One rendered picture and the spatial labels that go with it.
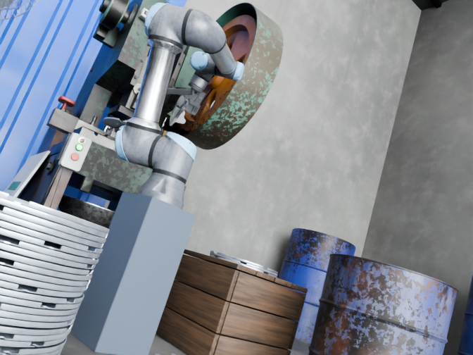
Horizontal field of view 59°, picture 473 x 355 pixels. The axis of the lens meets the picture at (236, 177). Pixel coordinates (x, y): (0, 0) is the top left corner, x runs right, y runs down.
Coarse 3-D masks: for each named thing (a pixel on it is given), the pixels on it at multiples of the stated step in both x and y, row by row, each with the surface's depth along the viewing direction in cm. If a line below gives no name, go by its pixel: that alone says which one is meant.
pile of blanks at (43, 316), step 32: (0, 224) 53; (32, 224) 54; (64, 224) 57; (0, 256) 52; (32, 256) 55; (64, 256) 58; (96, 256) 66; (0, 288) 52; (32, 288) 57; (64, 288) 59; (0, 320) 52; (32, 320) 55; (64, 320) 61; (0, 352) 52; (32, 352) 56
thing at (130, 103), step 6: (144, 66) 202; (138, 78) 200; (138, 84) 199; (132, 90) 198; (138, 90) 199; (126, 96) 201; (132, 96) 198; (120, 102) 205; (126, 102) 197; (132, 102) 197; (132, 108) 197
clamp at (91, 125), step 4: (96, 116) 196; (80, 120) 191; (92, 120) 196; (80, 124) 191; (84, 124) 192; (88, 124) 193; (92, 124) 195; (76, 128) 189; (88, 128) 193; (92, 128) 194; (96, 128) 195; (96, 132) 196; (100, 132) 196; (104, 132) 197
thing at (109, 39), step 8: (120, 0) 195; (128, 0) 198; (112, 8) 194; (120, 8) 195; (112, 16) 196; (120, 16) 197; (104, 24) 200; (112, 24) 199; (96, 32) 204; (104, 32) 206; (112, 32) 212; (104, 40) 210; (112, 40) 212
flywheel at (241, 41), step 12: (228, 24) 245; (240, 24) 231; (252, 24) 218; (228, 36) 246; (240, 36) 233; (252, 36) 212; (240, 48) 227; (240, 60) 223; (216, 84) 230; (228, 84) 221; (204, 96) 240; (216, 96) 227; (204, 108) 233; (216, 108) 212; (192, 120) 235; (204, 120) 218
